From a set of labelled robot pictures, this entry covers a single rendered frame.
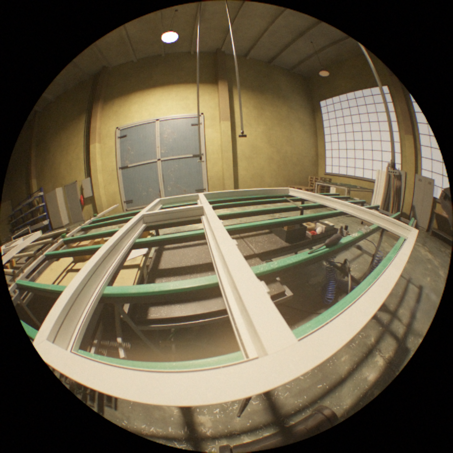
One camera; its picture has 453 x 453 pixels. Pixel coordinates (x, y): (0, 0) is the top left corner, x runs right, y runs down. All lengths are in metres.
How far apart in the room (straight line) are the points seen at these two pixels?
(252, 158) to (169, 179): 3.95
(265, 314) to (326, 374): 1.09
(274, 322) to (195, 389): 0.13
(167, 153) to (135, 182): 1.87
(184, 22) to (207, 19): 0.93
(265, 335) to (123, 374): 0.19
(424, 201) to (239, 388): 7.32
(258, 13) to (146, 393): 8.53
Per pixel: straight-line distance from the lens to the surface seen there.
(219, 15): 8.30
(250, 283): 0.27
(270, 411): 1.14
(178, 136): 6.75
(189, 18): 8.33
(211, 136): 6.88
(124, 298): 0.45
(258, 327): 0.21
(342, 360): 1.37
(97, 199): 7.56
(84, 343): 0.48
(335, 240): 0.61
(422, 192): 7.33
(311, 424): 1.00
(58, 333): 0.39
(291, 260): 0.46
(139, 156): 6.90
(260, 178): 7.42
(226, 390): 0.18
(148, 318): 0.71
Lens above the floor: 1.12
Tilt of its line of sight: 21 degrees down
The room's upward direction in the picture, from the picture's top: 3 degrees counter-clockwise
